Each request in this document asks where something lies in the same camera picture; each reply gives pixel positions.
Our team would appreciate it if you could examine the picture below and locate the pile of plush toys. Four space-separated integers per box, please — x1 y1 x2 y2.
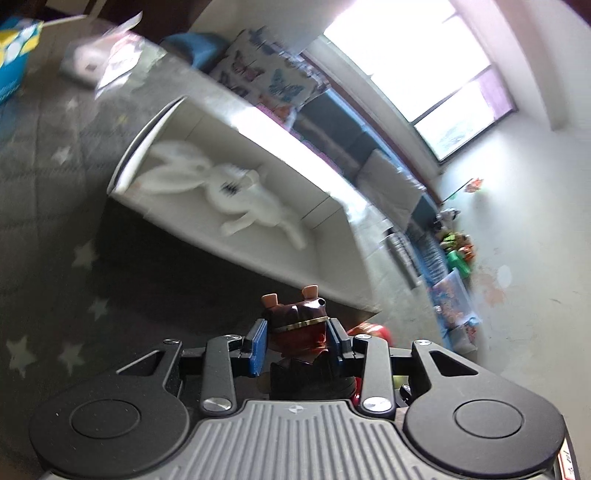
433 208 475 279

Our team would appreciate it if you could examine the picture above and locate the white plush rabbit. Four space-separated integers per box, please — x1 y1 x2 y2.
135 140 308 250

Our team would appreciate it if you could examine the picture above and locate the brown bear figure toy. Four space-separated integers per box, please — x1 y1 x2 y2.
262 285 355 401

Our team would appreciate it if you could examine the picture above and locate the clear plastic toy bin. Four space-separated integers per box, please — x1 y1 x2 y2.
431 269 480 330

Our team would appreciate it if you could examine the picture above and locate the red octopus toy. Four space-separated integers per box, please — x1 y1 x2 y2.
348 322 394 406

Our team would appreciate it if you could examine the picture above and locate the grey remote control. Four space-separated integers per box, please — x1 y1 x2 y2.
385 229 421 289

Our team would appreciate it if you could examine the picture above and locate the blue yellow dotted box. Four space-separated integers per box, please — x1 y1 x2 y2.
0 16 44 104

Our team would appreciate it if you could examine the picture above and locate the grey quilted star tablecloth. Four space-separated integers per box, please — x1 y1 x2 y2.
1 18 442 479

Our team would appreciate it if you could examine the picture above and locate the grey cushion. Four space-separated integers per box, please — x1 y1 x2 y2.
356 149 426 231

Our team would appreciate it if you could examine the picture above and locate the white tissue pack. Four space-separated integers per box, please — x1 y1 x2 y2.
59 12 144 98

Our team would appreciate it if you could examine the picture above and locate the butterfly print pillow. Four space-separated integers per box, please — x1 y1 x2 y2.
209 27 329 129

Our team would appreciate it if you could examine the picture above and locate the blue sofa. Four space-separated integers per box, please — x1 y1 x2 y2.
161 32 438 230

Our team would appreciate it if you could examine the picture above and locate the grey cardboard tray box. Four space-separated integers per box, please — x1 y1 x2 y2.
107 97 379 314

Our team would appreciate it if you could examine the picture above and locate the window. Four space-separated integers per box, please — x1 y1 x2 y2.
324 0 514 163

